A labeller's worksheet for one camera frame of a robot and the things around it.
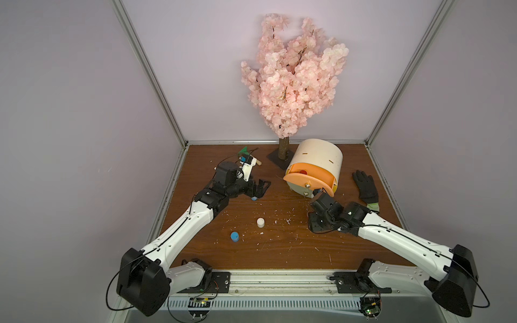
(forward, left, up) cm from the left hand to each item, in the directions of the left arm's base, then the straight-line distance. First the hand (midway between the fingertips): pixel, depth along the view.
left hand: (264, 179), depth 76 cm
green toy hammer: (+34, +12, -20) cm, 41 cm away
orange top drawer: (+5, -20, -2) cm, 21 cm away
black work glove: (+10, -52, -23) cm, 58 cm away
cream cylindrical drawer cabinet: (+17, -28, -3) cm, 32 cm away
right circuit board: (-38, -38, -24) cm, 59 cm away
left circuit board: (-38, +23, -25) cm, 51 cm away
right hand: (-10, -19, -11) cm, 24 cm away
